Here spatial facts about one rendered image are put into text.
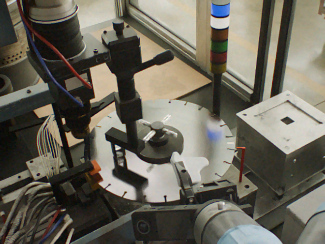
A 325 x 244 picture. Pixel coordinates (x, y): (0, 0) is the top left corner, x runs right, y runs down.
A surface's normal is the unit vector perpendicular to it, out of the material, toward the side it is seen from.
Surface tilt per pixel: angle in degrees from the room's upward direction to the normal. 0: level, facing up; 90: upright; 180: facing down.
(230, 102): 0
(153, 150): 5
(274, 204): 0
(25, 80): 89
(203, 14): 90
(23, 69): 89
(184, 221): 60
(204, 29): 90
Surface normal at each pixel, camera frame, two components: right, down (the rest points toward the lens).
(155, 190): -0.05, -0.77
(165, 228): -0.37, 0.12
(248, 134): -0.85, 0.37
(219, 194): 0.15, 0.07
